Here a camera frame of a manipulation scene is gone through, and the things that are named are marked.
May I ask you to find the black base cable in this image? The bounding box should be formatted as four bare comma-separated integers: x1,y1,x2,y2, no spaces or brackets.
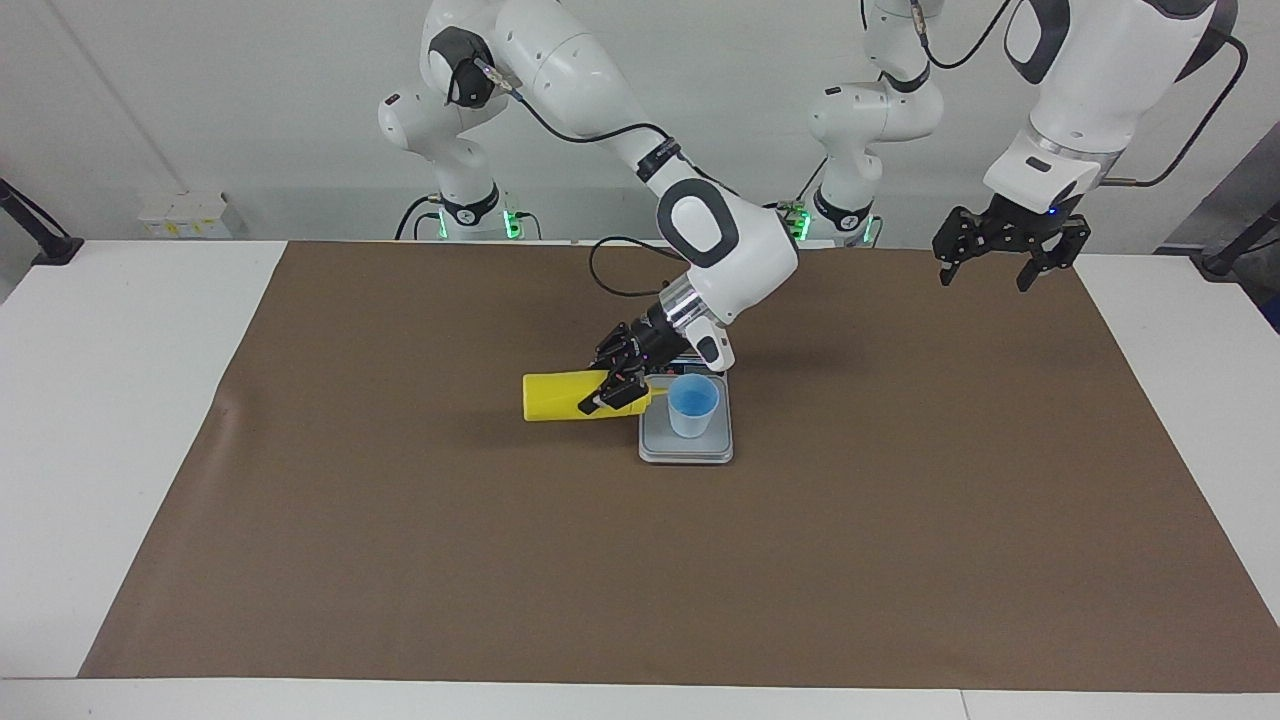
765,155,831,241
395,195,446,241

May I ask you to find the silver digital kitchen scale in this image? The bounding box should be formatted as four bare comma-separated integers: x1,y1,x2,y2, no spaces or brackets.
638,353,735,466

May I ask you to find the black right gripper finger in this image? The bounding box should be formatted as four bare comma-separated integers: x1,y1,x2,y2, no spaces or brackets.
595,322,651,373
578,370,653,416

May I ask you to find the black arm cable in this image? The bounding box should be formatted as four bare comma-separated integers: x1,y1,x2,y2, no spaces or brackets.
915,0,1251,191
478,58,741,298

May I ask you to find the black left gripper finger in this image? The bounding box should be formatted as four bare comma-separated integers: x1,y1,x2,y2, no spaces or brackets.
1017,218,1092,293
932,207,1004,287

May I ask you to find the light blue plastic cup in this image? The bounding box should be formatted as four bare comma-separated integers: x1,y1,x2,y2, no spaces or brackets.
667,375,721,439

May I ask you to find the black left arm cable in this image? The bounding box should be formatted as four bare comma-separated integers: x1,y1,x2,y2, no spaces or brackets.
915,0,1251,191

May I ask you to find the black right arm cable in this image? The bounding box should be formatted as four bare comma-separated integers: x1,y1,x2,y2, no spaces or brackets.
478,58,741,298

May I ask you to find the brown paper mat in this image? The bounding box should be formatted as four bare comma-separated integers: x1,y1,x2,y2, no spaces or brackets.
78,240,1280,694

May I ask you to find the white wall socket box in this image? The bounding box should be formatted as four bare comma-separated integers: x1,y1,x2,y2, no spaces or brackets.
138,192,233,239

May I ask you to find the yellow squeeze bottle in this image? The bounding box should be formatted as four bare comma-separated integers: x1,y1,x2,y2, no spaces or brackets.
522,368,673,422

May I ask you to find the black clamp stand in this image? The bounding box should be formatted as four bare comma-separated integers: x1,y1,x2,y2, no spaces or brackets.
0,178,84,267
1190,200,1280,279

